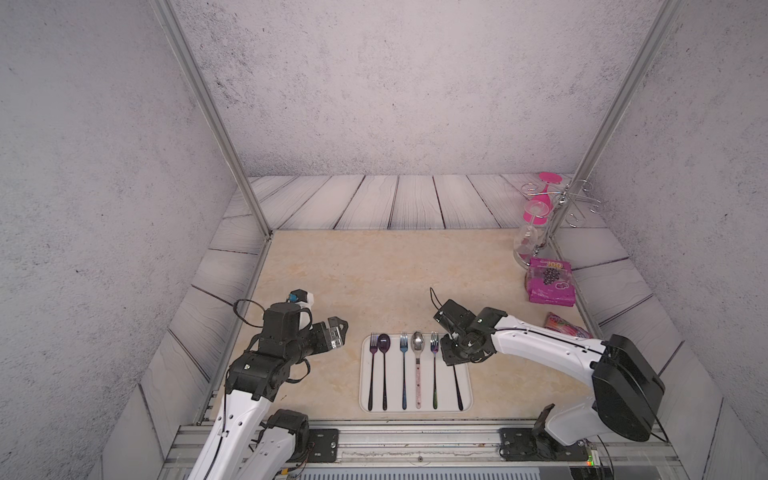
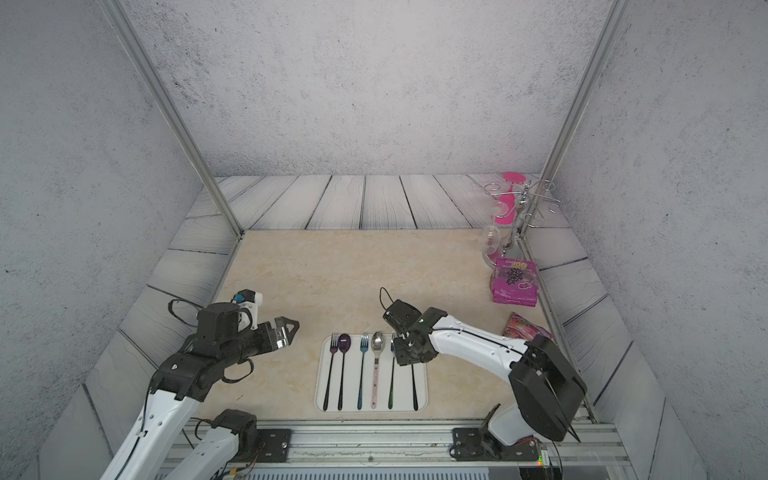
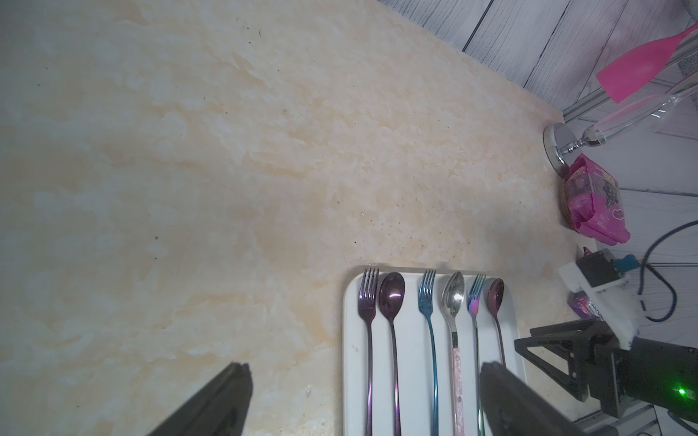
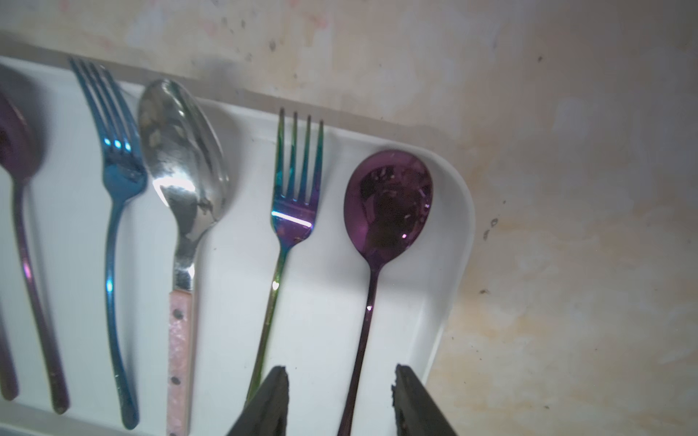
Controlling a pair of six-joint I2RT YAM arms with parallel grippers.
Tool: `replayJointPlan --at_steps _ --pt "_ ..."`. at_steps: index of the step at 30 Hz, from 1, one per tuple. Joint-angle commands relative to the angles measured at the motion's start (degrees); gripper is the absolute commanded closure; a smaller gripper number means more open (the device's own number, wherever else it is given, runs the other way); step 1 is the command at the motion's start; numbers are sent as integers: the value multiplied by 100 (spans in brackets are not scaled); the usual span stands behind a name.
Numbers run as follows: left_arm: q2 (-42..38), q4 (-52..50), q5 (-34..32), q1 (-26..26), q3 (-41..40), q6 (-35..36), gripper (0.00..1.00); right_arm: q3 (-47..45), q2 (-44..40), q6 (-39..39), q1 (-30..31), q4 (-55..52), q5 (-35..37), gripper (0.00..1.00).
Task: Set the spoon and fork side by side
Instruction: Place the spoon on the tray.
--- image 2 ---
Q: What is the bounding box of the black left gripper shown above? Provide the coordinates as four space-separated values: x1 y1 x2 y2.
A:
220 315 301 369

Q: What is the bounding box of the silver spoon pink handle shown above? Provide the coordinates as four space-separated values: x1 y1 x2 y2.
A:
371 331 385 409

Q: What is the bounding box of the blue fork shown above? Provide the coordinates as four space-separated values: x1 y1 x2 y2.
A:
357 333 370 410

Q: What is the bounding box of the dark purple fork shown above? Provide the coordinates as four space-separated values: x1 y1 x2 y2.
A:
322 333 340 411

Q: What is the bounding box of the rainbow iridescent fork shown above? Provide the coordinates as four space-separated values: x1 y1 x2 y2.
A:
388 336 396 410

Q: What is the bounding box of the dark purple spoon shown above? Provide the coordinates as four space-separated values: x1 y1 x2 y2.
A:
337 333 352 411

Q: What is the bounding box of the maroon purple spoon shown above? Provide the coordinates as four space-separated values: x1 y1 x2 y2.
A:
410 364 419 411

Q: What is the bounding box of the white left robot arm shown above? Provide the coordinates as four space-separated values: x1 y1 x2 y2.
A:
102 317 300 479

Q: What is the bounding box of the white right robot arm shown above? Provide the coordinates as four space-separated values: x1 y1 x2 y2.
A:
383 300 587 456

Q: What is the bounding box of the white rectangular tray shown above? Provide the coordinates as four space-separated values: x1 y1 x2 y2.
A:
314 334 428 415

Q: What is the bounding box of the purple Fox's candy bag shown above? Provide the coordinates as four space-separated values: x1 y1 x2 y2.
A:
502 312 554 341

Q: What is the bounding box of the magenta candy box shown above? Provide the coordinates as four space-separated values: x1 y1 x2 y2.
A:
490 258 539 307

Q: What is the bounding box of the clear wine glass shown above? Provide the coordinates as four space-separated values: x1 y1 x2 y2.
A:
481 201 509 268

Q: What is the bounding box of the pink wine glass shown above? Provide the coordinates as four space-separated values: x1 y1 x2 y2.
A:
495 172 527 226

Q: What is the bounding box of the metal glass rack stand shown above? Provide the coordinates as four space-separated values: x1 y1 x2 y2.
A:
483 177 560 258

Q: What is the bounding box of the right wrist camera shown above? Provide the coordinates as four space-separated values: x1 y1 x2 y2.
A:
383 299 422 336

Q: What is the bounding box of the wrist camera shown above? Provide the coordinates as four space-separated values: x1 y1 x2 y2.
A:
196 289 263 345
383 299 422 336

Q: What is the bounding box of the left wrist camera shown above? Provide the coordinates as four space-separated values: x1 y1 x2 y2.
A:
196 289 263 345

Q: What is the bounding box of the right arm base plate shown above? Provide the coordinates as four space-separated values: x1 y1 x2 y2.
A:
449 428 541 462

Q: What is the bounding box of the aluminium front rail frame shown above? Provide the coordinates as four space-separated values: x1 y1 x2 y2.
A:
223 419 637 479

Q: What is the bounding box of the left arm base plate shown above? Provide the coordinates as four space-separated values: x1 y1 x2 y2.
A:
232 429 293 464

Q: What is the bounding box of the aluminium left corner post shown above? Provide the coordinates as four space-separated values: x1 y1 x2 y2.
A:
98 0 245 240

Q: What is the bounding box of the aluminium corner post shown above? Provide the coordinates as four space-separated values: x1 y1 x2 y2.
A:
98 0 245 240
519 0 632 236

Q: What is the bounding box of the aluminium right corner post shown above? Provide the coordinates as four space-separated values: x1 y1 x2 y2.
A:
519 0 632 236

